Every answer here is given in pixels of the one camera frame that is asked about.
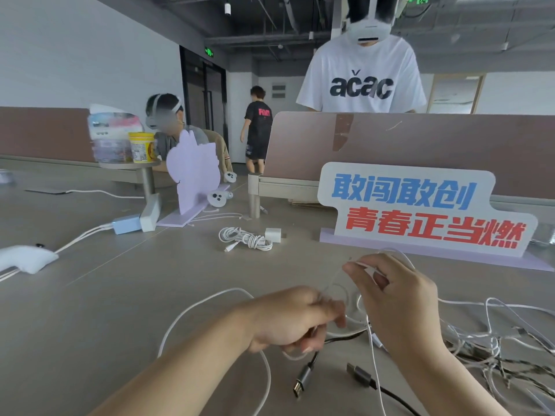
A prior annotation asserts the person's left hand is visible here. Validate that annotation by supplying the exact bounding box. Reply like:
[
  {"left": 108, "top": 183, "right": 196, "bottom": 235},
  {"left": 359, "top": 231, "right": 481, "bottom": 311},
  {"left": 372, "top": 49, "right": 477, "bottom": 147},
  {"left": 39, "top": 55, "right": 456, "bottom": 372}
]
[{"left": 241, "top": 286, "right": 348, "bottom": 355}]

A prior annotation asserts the coiled white charging cable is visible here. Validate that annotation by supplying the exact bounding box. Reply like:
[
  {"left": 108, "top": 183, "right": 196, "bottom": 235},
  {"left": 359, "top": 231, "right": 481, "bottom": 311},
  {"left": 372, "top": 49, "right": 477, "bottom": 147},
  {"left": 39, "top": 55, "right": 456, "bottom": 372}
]
[{"left": 218, "top": 227, "right": 274, "bottom": 253}]

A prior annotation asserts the grey round stand shelf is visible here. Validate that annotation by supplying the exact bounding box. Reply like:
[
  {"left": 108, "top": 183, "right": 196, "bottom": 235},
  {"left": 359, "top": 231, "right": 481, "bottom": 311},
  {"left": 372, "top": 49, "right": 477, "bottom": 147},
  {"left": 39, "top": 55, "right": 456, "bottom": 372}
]
[{"left": 97, "top": 159, "right": 163, "bottom": 233}]

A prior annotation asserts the person's right hand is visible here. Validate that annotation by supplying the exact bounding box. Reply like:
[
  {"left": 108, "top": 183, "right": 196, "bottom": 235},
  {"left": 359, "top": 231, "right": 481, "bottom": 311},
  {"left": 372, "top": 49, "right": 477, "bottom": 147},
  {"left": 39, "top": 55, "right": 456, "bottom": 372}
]
[{"left": 342, "top": 254, "right": 448, "bottom": 356}]

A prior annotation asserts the metal divider post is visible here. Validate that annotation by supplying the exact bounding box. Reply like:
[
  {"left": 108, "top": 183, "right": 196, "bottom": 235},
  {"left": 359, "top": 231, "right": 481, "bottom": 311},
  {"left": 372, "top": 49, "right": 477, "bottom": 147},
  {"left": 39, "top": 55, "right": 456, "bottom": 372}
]
[{"left": 247, "top": 172, "right": 261, "bottom": 220}]

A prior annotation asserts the long white cable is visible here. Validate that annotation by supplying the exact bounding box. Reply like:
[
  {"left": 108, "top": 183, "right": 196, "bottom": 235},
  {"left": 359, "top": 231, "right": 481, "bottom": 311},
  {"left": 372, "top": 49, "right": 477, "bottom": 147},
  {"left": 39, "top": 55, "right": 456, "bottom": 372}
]
[{"left": 157, "top": 248, "right": 418, "bottom": 416}]

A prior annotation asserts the black cable with grey plug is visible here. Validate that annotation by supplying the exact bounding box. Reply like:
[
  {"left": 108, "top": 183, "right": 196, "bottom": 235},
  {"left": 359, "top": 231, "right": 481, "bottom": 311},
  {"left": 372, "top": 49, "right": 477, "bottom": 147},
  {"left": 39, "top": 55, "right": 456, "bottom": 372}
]
[
  {"left": 293, "top": 329, "right": 367, "bottom": 400},
  {"left": 346, "top": 363, "right": 422, "bottom": 416}
]

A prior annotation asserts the white adapter cable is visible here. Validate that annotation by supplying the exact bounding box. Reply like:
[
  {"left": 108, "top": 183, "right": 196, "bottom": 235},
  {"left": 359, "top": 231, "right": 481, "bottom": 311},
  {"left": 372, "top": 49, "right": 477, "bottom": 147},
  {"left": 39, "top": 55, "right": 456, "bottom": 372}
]
[{"left": 0, "top": 223, "right": 114, "bottom": 283}]

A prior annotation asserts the pile of tangled cables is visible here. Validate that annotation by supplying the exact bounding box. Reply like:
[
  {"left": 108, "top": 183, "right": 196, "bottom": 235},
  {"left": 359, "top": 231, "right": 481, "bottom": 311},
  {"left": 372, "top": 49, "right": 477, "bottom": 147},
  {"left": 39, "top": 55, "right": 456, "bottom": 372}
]
[{"left": 437, "top": 297, "right": 555, "bottom": 416}]

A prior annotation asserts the clear plastic snack container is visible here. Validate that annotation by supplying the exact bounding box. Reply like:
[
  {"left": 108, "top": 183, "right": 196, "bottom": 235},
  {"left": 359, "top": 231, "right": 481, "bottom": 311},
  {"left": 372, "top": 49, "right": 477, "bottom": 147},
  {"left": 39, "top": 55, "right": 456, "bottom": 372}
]
[{"left": 87, "top": 103, "right": 144, "bottom": 164}]

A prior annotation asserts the white sign with coloured characters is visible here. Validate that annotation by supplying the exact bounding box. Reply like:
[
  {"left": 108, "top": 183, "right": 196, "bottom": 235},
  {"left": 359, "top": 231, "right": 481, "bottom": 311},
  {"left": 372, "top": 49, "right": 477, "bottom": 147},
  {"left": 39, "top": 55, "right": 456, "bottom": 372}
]
[{"left": 317, "top": 162, "right": 539, "bottom": 259}]

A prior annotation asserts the lilac cat-shaped sign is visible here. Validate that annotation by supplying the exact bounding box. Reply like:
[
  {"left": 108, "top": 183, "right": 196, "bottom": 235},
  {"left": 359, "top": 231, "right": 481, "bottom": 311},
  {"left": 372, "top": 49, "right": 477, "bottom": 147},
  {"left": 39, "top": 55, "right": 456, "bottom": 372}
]
[{"left": 156, "top": 129, "right": 231, "bottom": 229}]

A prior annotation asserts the person's left forearm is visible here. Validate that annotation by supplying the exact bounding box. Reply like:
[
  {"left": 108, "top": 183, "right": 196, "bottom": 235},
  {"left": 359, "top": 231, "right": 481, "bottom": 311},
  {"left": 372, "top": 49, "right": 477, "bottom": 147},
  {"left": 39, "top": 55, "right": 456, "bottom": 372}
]
[{"left": 89, "top": 307, "right": 257, "bottom": 416}]

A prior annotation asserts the brown desk divider panel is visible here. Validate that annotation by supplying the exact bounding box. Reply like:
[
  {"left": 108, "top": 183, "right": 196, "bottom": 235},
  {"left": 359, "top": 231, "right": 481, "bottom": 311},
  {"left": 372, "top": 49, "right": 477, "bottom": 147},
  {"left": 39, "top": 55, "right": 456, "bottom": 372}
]
[
  {"left": 263, "top": 111, "right": 555, "bottom": 200},
  {"left": 0, "top": 107, "right": 97, "bottom": 164}
]

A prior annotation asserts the thin white cable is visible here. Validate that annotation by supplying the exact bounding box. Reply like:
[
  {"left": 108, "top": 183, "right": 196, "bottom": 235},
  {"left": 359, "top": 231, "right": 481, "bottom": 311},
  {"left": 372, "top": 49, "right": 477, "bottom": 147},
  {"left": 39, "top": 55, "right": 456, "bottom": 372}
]
[{"left": 25, "top": 188, "right": 145, "bottom": 200}]

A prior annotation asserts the person's right forearm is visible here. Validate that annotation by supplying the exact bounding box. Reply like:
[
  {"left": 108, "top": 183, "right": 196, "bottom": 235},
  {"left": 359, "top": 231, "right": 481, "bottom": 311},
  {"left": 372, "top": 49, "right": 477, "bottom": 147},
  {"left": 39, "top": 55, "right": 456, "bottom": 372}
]
[{"left": 385, "top": 342, "right": 513, "bottom": 416}]

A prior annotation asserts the black framed glass door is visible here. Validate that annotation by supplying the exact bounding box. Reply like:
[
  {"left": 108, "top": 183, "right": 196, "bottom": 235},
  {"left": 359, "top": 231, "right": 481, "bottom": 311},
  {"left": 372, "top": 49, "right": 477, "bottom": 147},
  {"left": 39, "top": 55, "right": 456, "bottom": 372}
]
[{"left": 179, "top": 45, "right": 229, "bottom": 145}]

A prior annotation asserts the yellow instant noodle cup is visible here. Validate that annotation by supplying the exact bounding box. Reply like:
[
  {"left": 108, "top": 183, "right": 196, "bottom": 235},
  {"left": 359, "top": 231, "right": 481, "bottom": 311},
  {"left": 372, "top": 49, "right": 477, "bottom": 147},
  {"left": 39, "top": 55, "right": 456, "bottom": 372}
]
[{"left": 128, "top": 132, "right": 156, "bottom": 164}]

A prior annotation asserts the lilac sign base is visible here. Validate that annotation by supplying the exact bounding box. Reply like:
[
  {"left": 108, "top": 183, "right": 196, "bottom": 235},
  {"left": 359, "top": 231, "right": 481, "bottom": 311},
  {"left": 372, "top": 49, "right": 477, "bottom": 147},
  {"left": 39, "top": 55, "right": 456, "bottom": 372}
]
[{"left": 319, "top": 228, "right": 555, "bottom": 273}]

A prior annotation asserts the light blue power adapter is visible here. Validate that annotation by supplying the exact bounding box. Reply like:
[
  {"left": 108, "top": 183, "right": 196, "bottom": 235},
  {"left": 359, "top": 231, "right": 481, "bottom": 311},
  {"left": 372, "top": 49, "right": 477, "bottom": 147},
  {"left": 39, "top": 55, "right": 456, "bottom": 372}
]
[{"left": 112, "top": 214, "right": 143, "bottom": 235}]

